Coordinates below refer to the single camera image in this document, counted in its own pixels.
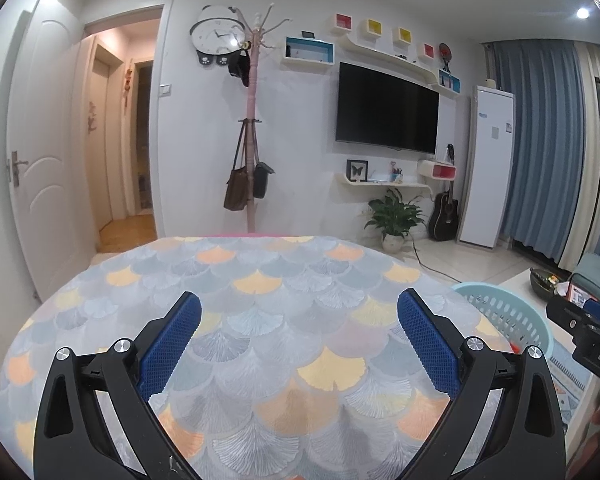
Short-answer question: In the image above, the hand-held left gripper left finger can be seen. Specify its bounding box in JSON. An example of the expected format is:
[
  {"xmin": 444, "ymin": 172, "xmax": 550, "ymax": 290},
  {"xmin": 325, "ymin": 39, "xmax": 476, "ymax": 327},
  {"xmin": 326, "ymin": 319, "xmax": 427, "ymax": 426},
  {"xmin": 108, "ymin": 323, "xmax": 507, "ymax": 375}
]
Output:
[{"xmin": 32, "ymin": 290, "xmax": 203, "ymax": 480}]

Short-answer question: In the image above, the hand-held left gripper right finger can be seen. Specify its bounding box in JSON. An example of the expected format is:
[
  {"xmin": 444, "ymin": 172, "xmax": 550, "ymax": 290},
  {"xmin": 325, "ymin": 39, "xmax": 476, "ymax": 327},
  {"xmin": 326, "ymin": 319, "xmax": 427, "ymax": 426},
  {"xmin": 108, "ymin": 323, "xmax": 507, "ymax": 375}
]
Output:
[{"xmin": 396, "ymin": 287, "xmax": 567, "ymax": 480}]

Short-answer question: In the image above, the light blue plastic basket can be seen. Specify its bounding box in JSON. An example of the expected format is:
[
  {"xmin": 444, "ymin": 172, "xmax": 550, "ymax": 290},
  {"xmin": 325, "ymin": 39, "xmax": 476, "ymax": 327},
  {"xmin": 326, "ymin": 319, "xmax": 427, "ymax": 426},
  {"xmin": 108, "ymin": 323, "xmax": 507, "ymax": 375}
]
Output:
[{"xmin": 452, "ymin": 281, "xmax": 552, "ymax": 356}]

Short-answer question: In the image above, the black shoulder bag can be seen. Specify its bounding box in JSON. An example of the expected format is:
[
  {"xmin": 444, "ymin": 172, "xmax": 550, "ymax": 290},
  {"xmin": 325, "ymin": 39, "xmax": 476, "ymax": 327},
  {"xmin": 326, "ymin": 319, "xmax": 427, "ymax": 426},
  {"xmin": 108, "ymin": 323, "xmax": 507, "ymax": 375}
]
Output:
[{"xmin": 252, "ymin": 121, "xmax": 277, "ymax": 200}]

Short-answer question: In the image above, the dark bowl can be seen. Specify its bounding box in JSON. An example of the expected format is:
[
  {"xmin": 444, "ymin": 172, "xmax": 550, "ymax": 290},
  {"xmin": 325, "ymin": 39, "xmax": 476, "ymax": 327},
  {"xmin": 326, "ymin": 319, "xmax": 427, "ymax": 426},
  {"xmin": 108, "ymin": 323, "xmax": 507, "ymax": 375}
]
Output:
[{"xmin": 529, "ymin": 267, "xmax": 571, "ymax": 297}]

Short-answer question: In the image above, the teal sofa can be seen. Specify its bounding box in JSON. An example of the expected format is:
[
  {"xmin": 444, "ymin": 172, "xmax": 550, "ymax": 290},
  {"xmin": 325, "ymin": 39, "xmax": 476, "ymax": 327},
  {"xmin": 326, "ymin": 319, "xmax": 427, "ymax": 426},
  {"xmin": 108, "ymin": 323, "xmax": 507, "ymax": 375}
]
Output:
[{"xmin": 570, "ymin": 252, "xmax": 600, "ymax": 306}]

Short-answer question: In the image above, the fan-pattern tablecloth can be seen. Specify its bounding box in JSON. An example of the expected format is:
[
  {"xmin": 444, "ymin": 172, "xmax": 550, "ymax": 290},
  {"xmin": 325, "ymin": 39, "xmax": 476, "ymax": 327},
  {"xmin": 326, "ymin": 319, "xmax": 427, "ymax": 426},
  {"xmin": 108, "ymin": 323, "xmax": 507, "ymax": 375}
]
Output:
[{"xmin": 0, "ymin": 234, "xmax": 513, "ymax": 480}]

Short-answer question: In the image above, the black acoustic guitar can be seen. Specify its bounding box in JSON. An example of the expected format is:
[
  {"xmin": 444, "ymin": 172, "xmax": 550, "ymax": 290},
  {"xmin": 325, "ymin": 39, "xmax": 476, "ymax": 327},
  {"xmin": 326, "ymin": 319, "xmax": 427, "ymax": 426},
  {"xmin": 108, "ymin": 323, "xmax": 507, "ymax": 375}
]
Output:
[{"xmin": 428, "ymin": 180, "xmax": 461, "ymax": 242}]

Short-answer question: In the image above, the green potted plant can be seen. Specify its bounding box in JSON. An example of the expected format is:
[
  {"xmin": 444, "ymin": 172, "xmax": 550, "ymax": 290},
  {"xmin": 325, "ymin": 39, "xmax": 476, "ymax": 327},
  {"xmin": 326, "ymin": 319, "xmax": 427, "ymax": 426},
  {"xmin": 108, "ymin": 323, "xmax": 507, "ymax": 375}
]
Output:
[{"xmin": 364, "ymin": 189, "xmax": 427, "ymax": 254}]

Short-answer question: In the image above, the beige curtain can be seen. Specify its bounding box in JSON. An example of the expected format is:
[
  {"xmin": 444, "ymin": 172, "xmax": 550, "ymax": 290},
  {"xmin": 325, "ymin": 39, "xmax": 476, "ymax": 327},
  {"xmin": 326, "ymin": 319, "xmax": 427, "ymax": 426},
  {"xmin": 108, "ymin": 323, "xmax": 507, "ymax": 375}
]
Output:
[{"xmin": 574, "ymin": 42, "xmax": 600, "ymax": 271}]

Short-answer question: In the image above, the white refrigerator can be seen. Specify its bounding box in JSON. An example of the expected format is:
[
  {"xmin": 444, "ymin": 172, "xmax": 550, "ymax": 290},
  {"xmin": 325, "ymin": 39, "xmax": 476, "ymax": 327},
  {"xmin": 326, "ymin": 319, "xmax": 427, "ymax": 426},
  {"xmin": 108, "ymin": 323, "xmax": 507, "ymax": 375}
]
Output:
[{"xmin": 457, "ymin": 85, "xmax": 516, "ymax": 250}]

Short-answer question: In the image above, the brown tote bag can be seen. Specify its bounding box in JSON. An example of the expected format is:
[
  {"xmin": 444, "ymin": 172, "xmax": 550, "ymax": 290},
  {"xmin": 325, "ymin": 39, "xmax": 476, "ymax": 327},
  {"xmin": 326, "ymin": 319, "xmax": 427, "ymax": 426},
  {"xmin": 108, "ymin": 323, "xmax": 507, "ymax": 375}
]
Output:
[{"xmin": 223, "ymin": 120, "xmax": 251, "ymax": 212}]

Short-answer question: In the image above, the black flat television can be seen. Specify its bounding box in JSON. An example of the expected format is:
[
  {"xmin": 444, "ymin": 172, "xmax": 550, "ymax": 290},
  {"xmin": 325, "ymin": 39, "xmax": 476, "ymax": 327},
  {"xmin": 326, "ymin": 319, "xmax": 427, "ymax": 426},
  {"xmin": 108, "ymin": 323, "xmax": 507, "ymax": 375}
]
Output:
[{"xmin": 336, "ymin": 61, "xmax": 440, "ymax": 156}]

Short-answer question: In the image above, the white door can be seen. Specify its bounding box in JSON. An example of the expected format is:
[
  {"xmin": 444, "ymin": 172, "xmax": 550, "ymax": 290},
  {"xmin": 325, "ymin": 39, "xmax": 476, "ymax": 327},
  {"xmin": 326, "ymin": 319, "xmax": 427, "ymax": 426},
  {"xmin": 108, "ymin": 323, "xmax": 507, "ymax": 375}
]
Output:
[{"xmin": 7, "ymin": 0, "xmax": 88, "ymax": 303}]

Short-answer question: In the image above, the pink coat rack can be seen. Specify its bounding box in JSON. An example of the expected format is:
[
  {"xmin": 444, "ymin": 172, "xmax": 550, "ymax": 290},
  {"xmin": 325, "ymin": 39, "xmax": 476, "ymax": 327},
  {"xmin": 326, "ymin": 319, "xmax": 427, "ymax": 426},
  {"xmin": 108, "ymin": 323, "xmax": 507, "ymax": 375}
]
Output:
[{"xmin": 227, "ymin": 2, "xmax": 293, "ymax": 235}]

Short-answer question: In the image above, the black hat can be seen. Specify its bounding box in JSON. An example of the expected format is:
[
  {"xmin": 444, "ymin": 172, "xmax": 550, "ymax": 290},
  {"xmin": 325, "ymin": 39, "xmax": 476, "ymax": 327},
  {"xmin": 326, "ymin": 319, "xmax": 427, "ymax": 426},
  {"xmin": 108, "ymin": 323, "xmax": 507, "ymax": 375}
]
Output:
[{"xmin": 228, "ymin": 50, "xmax": 251, "ymax": 87}]

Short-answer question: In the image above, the black floor cable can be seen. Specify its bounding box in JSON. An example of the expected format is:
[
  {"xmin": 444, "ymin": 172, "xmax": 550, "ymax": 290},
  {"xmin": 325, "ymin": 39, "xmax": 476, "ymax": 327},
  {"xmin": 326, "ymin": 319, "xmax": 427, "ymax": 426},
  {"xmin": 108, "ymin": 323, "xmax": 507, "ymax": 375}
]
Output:
[{"xmin": 409, "ymin": 239, "xmax": 462, "ymax": 282}]

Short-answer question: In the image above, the white low wall shelf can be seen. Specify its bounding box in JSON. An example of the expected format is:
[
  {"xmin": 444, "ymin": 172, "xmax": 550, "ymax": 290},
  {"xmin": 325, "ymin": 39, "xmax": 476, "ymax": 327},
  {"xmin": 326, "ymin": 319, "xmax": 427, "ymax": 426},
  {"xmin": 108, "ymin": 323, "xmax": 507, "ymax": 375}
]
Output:
[{"xmin": 337, "ymin": 176, "xmax": 433, "ymax": 196}]

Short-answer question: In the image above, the red and white wall box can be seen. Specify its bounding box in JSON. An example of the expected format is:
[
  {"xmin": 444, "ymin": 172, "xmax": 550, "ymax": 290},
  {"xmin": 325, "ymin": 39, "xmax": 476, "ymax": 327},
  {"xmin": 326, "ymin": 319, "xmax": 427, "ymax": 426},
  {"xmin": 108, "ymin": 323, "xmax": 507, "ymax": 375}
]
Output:
[{"xmin": 417, "ymin": 159, "xmax": 456, "ymax": 183}]

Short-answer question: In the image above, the small blue wall cube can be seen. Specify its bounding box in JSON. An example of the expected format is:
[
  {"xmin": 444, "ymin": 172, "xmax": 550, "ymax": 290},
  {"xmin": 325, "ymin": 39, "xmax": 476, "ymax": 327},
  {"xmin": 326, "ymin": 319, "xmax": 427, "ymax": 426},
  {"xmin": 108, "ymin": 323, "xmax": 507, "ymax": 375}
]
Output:
[{"xmin": 437, "ymin": 71, "xmax": 461, "ymax": 95}]

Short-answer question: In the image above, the white wavy wall shelf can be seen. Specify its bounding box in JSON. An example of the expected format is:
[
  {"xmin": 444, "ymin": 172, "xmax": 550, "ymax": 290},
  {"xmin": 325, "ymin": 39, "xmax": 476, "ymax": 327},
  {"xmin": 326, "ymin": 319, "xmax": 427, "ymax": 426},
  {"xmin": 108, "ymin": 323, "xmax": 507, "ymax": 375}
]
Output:
[{"xmin": 330, "ymin": 30, "xmax": 461, "ymax": 96}]

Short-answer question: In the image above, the panda wall clock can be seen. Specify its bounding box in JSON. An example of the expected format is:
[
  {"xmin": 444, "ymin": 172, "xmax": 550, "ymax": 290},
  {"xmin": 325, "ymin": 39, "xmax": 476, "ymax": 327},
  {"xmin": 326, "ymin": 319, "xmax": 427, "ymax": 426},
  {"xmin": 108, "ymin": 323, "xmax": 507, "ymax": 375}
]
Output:
[{"xmin": 187, "ymin": 5, "xmax": 248, "ymax": 68}]

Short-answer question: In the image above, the long blue wall box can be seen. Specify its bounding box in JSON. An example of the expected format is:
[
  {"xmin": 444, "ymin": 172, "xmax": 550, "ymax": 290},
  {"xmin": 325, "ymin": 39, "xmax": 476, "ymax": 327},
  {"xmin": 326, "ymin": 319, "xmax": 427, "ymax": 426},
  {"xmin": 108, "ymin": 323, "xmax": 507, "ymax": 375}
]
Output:
[{"xmin": 285, "ymin": 36, "xmax": 335, "ymax": 66}]

